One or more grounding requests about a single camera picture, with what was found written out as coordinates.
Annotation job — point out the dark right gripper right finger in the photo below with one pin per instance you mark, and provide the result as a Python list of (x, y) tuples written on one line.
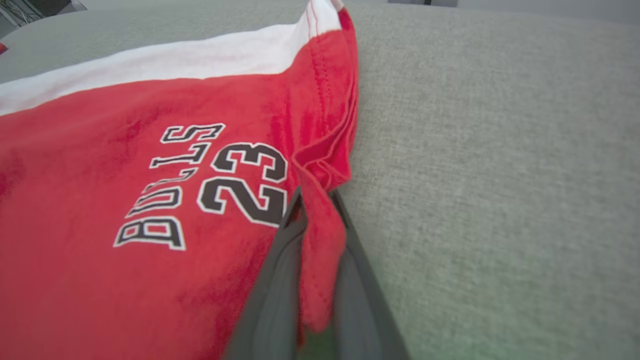
[(360, 310)]

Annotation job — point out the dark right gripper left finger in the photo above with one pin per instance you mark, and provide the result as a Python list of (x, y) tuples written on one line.
[(275, 310)]

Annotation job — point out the red shorts with white stripe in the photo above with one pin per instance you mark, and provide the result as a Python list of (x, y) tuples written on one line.
[(125, 290)]

